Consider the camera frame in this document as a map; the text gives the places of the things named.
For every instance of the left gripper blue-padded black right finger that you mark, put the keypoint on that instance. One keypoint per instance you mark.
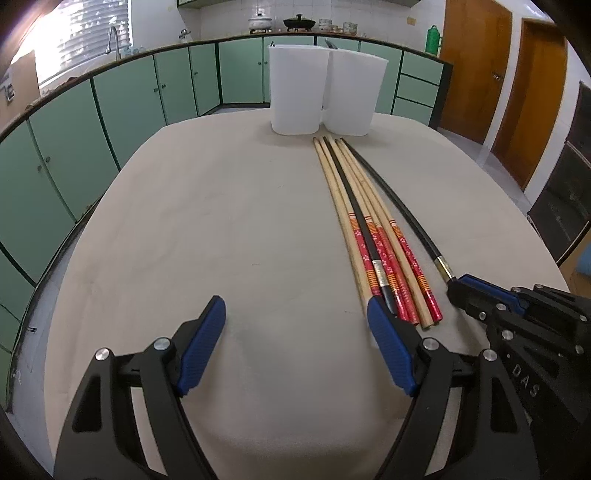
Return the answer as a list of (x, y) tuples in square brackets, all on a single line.
[(465, 419)]

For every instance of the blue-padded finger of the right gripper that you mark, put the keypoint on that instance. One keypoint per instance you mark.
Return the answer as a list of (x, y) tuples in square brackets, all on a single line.
[(494, 293)]

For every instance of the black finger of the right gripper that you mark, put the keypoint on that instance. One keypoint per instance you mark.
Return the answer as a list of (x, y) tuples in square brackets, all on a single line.
[(475, 305)]

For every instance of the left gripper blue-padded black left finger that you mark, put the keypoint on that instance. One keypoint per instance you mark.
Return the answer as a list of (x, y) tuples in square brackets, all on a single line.
[(126, 420)]

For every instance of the red patterned wooden chopstick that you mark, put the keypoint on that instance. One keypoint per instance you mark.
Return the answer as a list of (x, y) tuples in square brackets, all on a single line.
[(403, 314), (397, 230)]

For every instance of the green lower kitchen cabinets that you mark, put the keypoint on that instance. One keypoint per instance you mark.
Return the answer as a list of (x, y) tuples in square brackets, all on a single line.
[(59, 158)]

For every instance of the chrome kitchen faucet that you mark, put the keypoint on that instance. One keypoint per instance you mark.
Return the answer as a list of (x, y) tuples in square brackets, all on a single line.
[(113, 43)]

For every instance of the dark wooden cabinet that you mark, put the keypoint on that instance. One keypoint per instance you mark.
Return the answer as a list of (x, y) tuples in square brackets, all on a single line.
[(561, 213)]

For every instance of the beige table mat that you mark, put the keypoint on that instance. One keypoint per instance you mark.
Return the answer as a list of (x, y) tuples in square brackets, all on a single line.
[(222, 205)]

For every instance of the brown wooden door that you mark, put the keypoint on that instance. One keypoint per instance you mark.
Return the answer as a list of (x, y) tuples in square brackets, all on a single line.
[(476, 41), (534, 101)]

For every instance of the green thermos bottle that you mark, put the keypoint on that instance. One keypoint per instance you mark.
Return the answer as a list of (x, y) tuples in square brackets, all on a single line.
[(433, 41)]

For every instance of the white double utensil holder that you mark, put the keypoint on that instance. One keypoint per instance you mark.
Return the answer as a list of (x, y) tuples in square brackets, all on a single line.
[(313, 87)]

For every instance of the black wok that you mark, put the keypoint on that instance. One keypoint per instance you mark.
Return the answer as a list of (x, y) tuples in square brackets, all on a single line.
[(299, 22)]

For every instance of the cardboard box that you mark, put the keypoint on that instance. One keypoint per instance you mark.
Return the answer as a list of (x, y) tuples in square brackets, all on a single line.
[(19, 88)]

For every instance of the white rice cooker pot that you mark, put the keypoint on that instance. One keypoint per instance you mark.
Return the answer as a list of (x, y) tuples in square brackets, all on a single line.
[(260, 24)]

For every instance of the window blinds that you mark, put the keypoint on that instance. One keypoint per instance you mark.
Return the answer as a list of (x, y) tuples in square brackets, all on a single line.
[(74, 33)]

